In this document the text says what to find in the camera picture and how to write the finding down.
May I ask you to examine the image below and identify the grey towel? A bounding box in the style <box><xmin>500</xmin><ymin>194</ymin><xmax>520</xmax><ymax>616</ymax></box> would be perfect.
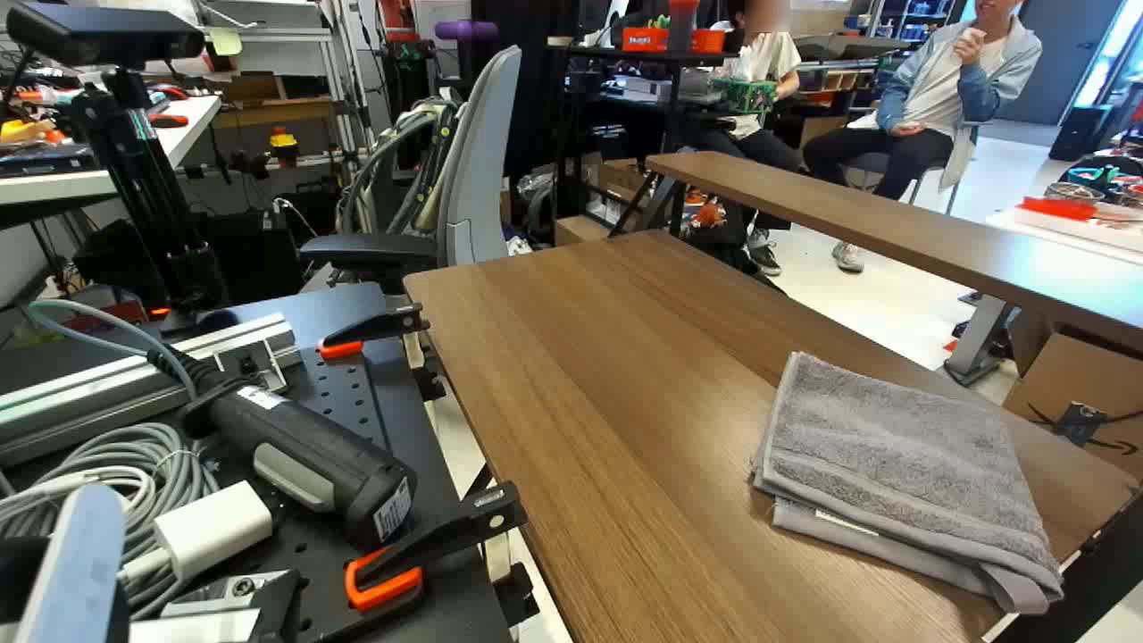
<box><xmin>751</xmin><ymin>350</ymin><xmax>1064</xmax><ymax>616</ymax></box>

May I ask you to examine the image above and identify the silver aluminium rail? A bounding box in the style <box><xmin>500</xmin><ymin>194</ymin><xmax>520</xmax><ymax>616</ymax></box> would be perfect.
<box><xmin>0</xmin><ymin>314</ymin><xmax>301</xmax><ymax>467</ymax></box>

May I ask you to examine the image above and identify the black handheld power tool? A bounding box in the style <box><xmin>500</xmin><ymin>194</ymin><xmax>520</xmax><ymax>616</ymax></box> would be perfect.
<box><xmin>203</xmin><ymin>385</ymin><xmax>414</xmax><ymax>549</ymax></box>

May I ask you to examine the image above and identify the orange storage bin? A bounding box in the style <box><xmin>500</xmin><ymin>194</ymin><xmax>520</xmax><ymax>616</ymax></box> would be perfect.
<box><xmin>619</xmin><ymin>27</ymin><xmax>725</xmax><ymax>58</ymax></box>

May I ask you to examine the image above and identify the orange-handled bar clamp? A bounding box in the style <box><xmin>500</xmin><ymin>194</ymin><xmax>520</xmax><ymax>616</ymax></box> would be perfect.
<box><xmin>318</xmin><ymin>309</ymin><xmax>420</xmax><ymax>365</ymax></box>
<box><xmin>341</xmin><ymin>483</ymin><xmax>526</xmax><ymax>616</ymax></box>

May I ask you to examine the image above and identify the grey office chair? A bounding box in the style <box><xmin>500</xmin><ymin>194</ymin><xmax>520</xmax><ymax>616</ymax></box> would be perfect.
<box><xmin>301</xmin><ymin>46</ymin><xmax>520</xmax><ymax>284</ymax></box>

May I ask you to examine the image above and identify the black camera box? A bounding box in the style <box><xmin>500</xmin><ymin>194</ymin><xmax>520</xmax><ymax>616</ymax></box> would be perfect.
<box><xmin>7</xmin><ymin>0</ymin><xmax>203</xmax><ymax>66</ymax></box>

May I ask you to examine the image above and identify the grey coiled cable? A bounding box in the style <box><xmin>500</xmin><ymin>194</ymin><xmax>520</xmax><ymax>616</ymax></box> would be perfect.
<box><xmin>0</xmin><ymin>418</ymin><xmax>225</xmax><ymax>622</ymax></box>

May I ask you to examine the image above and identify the black camera tripod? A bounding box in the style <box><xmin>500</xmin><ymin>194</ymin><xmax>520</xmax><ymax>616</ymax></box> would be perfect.
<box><xmin>72</xmin><ymin>66</ymin><xmax>227</xmax><ymax>312</ymax></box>

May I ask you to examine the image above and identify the white power adapter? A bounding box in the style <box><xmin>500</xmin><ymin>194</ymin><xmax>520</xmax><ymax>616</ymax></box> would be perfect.
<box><xmin>153</xmin><ymin>483</ymin><xmax>276</xmax><ymax>578</ymax></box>

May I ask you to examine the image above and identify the long wooden bench table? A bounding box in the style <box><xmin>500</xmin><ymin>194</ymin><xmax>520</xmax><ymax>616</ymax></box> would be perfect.
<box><xmin>645</xmin><ymin>149</ymin><xmax>1143</xmax><ymax>350</ymax></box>

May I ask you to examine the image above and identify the orange-handled bar clamp far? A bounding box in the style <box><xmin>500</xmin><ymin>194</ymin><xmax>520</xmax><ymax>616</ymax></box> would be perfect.
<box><xmin>318</xmin><ymin>309</ymin><xmax>420</xmax><ymax>365</ymax></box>

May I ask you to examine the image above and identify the orange-handled bar clamp near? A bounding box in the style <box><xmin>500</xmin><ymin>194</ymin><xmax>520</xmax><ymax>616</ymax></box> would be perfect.
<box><xmin>341</xmin><ymin>483</ymin><xmax>526</xmax><ymax>616</ymax></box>

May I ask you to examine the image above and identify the black perforated mounting board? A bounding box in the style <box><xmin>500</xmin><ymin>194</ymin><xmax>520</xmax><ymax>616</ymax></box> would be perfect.
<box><xmin>184</xmin><ymin>284</ymin><xmax>510</xmax><ymax>643</ymax></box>

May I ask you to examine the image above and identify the seated person in grey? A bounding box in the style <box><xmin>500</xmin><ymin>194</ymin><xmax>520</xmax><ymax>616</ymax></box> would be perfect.
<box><xmin>800</xmin><ymin>0</ymin><xmax>1047</xmax><ymax>275</ymax></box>

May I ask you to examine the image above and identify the cardboard box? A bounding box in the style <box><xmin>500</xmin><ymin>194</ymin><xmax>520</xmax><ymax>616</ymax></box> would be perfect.
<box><xmin>1003</xmin><ymin>334</ymin><xmax>1143</xmax><ymax>479</ymax></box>

